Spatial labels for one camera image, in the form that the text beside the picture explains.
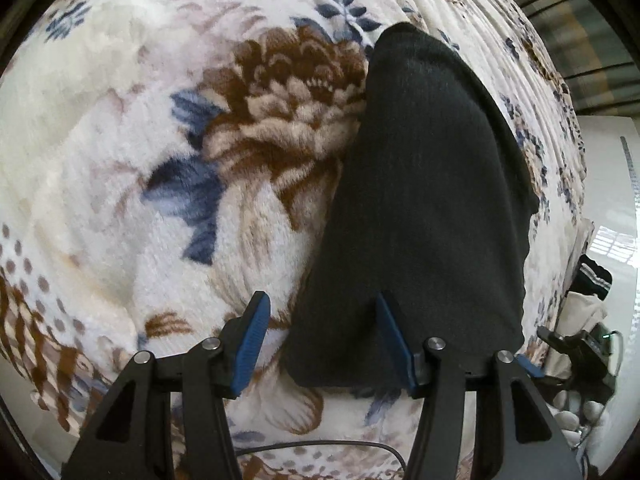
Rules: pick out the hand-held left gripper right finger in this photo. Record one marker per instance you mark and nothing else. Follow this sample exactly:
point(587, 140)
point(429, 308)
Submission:
point(395, 345)

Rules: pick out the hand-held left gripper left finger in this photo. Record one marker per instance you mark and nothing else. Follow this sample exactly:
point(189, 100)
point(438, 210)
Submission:
point(250, 345)

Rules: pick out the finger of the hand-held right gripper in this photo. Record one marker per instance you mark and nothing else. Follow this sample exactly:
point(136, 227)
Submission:
point(527, 365)
point(555, 340)

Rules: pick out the dark striped long-sleeve sweater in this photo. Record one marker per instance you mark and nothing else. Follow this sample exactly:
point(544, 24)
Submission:
point(425, 210)

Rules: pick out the person's right hand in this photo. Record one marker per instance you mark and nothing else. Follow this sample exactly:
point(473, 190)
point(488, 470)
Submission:
point(575, 415)

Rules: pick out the white garment with striped cuffs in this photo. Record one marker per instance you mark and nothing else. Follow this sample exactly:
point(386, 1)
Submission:
point(585, 305)

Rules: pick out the white headboard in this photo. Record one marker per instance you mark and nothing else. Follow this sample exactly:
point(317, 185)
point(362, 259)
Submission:
point(615, 185)

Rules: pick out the floral plush blanket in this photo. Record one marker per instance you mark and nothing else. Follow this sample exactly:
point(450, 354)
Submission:
point(150, 160)

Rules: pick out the wide grey-green curtain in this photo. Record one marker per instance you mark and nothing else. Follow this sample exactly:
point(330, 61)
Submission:
point(575, 45)

